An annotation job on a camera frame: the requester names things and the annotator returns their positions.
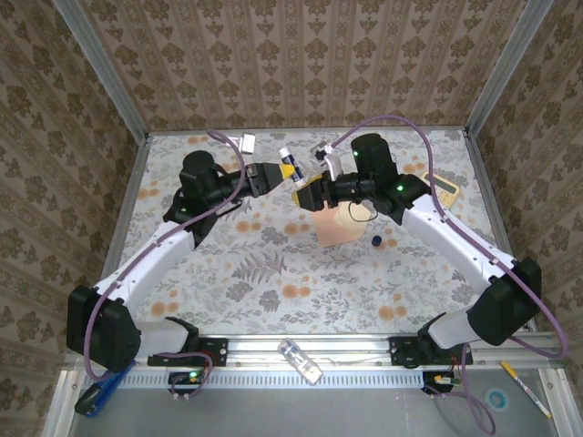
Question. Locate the blue glue stick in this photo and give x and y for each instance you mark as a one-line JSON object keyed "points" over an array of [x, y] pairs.
{"points": [[296, 170]]}

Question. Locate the pink paper envelope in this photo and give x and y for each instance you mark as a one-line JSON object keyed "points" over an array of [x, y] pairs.
{"points": [[337, 234]]}

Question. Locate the dark blue glue cap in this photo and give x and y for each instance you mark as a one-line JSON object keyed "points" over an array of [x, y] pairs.
{"points": [[376, 241]]}

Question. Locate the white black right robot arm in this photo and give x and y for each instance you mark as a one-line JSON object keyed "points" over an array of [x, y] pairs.
{"points": [[505, 300]]}

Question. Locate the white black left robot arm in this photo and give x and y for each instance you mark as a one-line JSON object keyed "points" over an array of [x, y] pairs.
{"points": [[105, 332]]}

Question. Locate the yellow calculator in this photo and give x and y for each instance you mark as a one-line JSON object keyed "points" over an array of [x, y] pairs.
{"points": [[448, 196]]}

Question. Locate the floral white tablecloth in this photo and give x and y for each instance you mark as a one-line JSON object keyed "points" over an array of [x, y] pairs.
{"points": [[319, 309]]}

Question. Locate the wide aluminium extrusion beam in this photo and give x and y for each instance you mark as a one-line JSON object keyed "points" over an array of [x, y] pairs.
{"points": [[255, 348]]}

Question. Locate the grey metal shelf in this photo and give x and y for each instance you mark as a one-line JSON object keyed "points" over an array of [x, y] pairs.
{"points": [[319, 414]]}

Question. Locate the blue black hand tool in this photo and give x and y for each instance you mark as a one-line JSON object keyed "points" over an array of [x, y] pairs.
{"points": [[102, 391]]}

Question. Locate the white yellow marker pen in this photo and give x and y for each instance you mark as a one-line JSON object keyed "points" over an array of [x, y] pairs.
{"points": [[526, 389]]}

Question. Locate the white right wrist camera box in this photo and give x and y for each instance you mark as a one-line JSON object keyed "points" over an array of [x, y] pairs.
{"points": [[332, 166]]}

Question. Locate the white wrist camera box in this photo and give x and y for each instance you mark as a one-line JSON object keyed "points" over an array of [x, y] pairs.
{"points": [[332, 166], [248, 143]]}

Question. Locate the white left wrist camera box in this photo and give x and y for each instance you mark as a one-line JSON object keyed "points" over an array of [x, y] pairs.
{"points": [[248, 143]]}

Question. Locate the aluminium table side rail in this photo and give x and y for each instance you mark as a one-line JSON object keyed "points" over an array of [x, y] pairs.
{"points": [[129, 191], [478, 159]]}

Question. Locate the aluminium frame post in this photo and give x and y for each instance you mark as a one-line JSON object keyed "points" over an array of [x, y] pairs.
{"points": [[507, 68], [103, 68]]}

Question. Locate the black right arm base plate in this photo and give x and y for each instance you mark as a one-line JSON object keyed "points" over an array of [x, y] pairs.
{"points": [[397, 350]]}

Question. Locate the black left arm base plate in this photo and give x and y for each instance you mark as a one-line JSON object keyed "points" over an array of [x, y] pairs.
{"points": [[218, 352]]}

